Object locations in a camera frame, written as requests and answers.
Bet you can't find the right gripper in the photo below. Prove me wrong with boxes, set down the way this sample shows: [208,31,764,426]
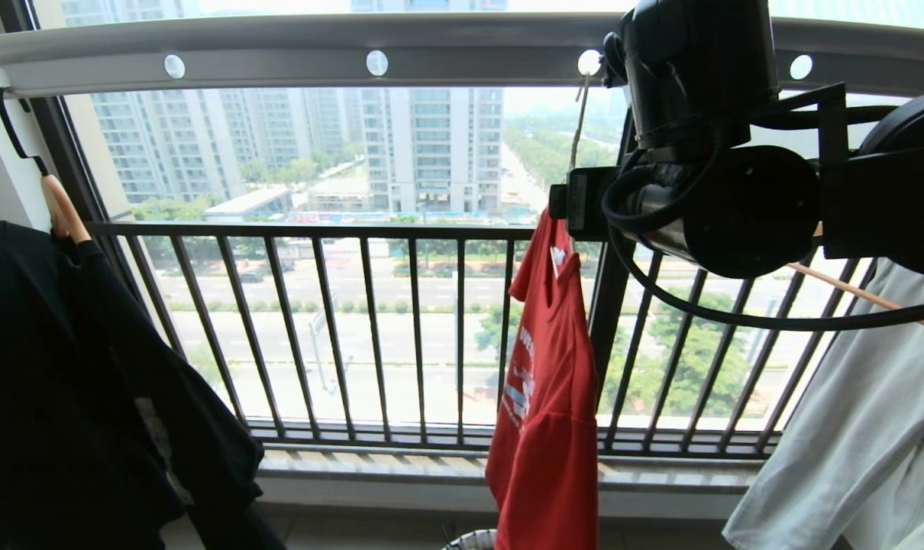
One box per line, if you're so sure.
[548,166,698,259]

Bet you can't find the hanger with thin metal hook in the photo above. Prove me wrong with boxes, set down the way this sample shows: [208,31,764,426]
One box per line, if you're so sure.
[567,70,593,173]

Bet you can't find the red t-shirt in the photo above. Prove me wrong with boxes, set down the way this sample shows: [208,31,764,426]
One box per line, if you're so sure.
[484,208,602,550]

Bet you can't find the laundry basket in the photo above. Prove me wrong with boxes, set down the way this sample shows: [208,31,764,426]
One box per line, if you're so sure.
[441,529,499,550]

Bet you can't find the pale grey garment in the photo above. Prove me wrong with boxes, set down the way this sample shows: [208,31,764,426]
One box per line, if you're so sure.
[722,258,924,550]

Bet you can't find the wooden hanger with black hook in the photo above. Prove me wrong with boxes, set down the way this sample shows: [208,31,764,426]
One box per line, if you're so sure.
[0,87,93,244]

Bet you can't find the black garment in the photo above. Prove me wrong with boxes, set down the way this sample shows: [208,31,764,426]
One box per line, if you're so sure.
[0,220,287,550]

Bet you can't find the black balcony railing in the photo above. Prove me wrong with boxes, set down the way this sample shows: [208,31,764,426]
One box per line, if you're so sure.
[86,220,884,461]

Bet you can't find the black cable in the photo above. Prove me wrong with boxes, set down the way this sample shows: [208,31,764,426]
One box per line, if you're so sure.
[601,137,924,334]

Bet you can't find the grey metal clothes rail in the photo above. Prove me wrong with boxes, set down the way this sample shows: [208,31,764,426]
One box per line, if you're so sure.
[0,14,924,104]

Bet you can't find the dark window frame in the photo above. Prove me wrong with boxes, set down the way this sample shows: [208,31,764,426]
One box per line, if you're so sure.
[0,0,151,306]

